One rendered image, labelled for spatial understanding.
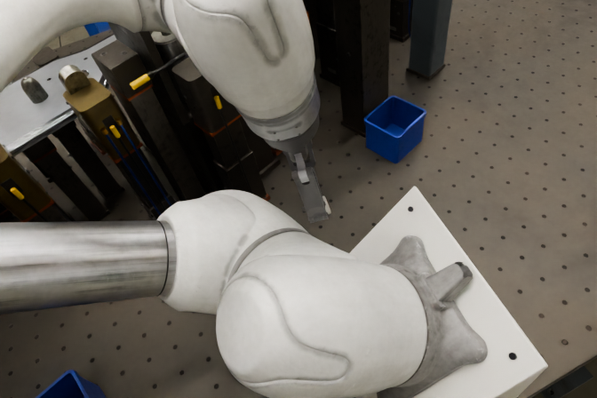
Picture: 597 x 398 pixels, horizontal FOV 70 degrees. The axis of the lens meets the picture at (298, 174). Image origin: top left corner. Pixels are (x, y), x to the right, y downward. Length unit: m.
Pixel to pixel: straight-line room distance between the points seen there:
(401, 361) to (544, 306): 0.41
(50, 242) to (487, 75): 1.08
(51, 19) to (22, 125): 0.51
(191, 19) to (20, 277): 0.34
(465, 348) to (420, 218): 0.18
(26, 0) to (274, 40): 0.22
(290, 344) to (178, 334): 0.47
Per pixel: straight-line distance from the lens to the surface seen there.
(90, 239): 0.56
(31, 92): 0.97
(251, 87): 0.37
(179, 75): 0.73
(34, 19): 0.44
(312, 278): 0.46
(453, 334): 0.59
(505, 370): 0.59
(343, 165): 1.02
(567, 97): 1.26
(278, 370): 0.45
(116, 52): 0.76
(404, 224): 0.66
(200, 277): 0.57
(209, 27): 0.33
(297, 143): 0.50
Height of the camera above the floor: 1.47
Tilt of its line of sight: 49 degrees down
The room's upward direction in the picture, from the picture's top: 12 degrees counter-clockwise
